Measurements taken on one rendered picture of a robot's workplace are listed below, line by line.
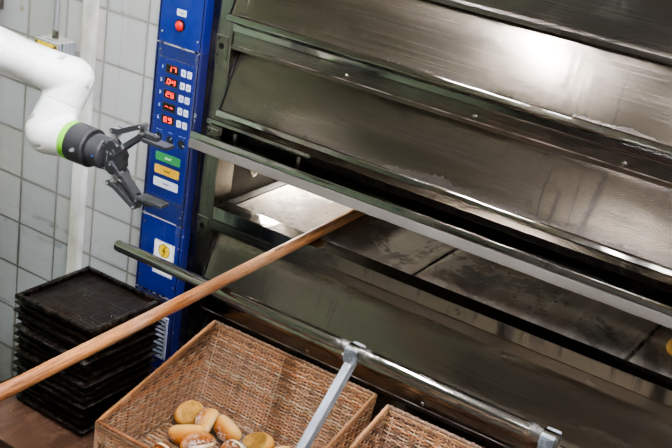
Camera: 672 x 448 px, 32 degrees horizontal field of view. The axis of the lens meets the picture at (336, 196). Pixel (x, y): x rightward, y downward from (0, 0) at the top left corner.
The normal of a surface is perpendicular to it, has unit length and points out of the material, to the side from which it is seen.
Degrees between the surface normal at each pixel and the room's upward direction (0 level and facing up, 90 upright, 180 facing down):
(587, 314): 0
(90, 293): 0
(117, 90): 90
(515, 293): 0
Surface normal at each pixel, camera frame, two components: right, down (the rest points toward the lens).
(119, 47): -0.55, 0.23
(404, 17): -0.46, -0.10
